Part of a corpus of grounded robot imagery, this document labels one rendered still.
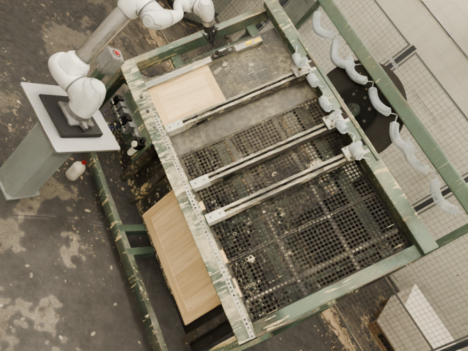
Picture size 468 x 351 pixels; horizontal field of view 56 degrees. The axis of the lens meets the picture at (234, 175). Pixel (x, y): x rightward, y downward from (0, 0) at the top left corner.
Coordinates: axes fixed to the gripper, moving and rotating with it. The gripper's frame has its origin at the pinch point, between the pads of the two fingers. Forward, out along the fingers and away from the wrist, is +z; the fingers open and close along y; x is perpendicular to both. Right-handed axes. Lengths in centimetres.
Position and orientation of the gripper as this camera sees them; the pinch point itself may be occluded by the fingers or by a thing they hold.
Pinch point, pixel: (211, 42)
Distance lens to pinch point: 340.3
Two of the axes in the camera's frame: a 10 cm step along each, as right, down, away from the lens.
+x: 4.1, 8.3, -3.7
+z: 0.6, 3.8, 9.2
